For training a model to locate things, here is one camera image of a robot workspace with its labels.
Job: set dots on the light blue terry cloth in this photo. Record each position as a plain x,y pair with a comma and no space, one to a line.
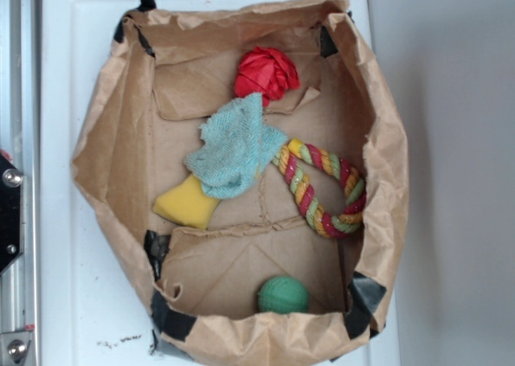
238,145

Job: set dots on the brown paper bag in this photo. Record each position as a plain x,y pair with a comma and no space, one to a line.
166,74

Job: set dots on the yellow sponge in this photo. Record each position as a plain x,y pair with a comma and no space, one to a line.
186,204

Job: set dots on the crumpled red paper ball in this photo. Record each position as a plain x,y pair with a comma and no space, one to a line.
267,71

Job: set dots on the green rubber ball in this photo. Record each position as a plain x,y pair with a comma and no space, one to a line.
283,295

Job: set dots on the white plastic tray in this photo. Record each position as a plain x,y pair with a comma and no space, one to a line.
89,313

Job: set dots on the multicolour rope ring toy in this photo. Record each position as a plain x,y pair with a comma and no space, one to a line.
288,160

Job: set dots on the black metal bracket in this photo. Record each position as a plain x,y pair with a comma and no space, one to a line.
10,212

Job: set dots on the aluminium frame rail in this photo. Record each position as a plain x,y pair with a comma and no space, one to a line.
20,103

